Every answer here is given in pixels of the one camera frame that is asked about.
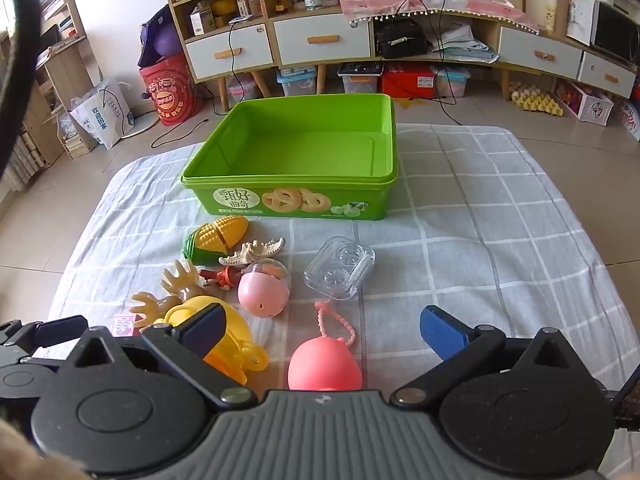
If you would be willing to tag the clear storage box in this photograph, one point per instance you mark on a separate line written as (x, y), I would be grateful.
(244, 91)

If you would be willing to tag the low wooden cabinet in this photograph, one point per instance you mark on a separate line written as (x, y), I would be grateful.
(321, 77)

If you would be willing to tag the dark brown object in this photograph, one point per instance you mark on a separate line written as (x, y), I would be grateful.
(627, 407)

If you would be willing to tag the black bag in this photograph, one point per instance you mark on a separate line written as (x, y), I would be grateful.
(400, 40)

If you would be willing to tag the beige toy starfish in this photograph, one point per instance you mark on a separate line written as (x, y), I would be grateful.
(250, 254)

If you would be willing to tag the pink capsule egg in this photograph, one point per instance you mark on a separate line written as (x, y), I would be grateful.
(262, 295)

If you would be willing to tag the pink fringed cloth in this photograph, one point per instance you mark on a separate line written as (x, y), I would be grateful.
(400, 2)

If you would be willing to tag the beige toy antler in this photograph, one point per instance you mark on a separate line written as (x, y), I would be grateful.
(150, 310)
(185, 282)

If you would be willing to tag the yellow star floor sticker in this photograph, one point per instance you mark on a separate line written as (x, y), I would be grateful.
(404, 104)

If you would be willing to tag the black-lidded storage box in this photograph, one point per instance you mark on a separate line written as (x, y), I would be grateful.
(360, 79)

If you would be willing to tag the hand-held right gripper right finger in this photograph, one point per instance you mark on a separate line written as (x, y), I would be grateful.
(442, 332)

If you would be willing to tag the white blue carton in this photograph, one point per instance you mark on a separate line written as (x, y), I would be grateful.
(631, 120)

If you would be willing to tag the yellow toy pot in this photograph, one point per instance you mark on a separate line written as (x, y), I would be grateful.
(237, 335)

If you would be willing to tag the pink silicone pouch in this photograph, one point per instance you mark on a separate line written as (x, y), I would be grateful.
(322, 365)

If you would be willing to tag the white radiator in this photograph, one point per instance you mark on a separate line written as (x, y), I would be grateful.
(24, 160)

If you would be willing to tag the white charging device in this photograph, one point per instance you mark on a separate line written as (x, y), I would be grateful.
(241, 19)

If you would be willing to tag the toy corn cob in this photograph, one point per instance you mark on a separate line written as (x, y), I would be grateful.
(215, 240)

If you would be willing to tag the yellow round container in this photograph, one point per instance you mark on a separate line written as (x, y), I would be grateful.
(225, 8)

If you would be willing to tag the white drawing sheet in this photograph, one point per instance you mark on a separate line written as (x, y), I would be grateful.
(580, 17)

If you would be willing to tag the white red printed carton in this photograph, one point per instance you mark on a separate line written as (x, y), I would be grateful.
(587, 105)

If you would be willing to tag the white round floor base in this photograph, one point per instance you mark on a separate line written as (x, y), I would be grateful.
(142, 122)

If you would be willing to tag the white drawer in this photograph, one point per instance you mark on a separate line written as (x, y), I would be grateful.
(320, 52)
(215, 45)
(520, 45)
(600, 67)

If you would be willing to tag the red flat carton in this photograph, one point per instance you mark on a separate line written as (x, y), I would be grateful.
(407, 82)

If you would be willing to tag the pile of folded papers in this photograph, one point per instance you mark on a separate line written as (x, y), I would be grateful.
(465, 47)

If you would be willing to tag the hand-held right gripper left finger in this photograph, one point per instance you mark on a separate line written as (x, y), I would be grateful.
(202, 330)

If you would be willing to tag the black microwave oven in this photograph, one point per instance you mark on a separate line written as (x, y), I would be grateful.
(615, 35)

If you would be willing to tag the yellow egg tray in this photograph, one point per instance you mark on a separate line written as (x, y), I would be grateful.
(535, 100)

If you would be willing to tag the small blue-lidded storage box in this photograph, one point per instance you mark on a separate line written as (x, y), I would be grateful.
(452, 82)

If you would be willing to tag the wooden bookshelf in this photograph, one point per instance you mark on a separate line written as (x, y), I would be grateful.
(60, 75)

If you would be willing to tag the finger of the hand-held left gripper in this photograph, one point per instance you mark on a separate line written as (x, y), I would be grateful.
(62, 331)
(25, 384)

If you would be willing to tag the green plastic box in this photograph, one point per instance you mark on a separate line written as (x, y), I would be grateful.
(300, 150)

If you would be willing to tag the small pink card packet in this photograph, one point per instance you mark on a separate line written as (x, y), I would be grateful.
(124, 326)

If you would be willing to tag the small red figurine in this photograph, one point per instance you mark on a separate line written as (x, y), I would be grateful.
(220, 278)

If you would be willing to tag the clear plastic case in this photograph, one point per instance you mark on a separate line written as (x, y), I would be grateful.
(340, 270)

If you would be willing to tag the white shopping bag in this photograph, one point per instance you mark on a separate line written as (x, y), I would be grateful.
(100, 115)

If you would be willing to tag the red printed bucket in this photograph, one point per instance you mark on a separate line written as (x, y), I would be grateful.
(170, 95)

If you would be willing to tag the stack of paper cups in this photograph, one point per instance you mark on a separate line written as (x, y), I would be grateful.
(551, 2)

